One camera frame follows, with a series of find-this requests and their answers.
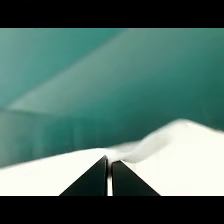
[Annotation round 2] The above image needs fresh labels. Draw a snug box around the white garment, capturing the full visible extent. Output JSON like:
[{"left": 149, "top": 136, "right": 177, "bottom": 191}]
[{"left": 0, "top": 118, "right": 224, "bottom": 197}]

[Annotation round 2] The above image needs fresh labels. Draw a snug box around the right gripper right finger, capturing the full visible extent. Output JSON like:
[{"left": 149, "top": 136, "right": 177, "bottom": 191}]
[{"left": 111, "top": 160, "right": 161, "bottom": 197}]

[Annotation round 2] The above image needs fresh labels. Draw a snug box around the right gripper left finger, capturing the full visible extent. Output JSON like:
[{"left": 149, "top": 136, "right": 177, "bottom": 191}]
[{"left": 59, "top": 154, "right": 109, "bottom": 197}]

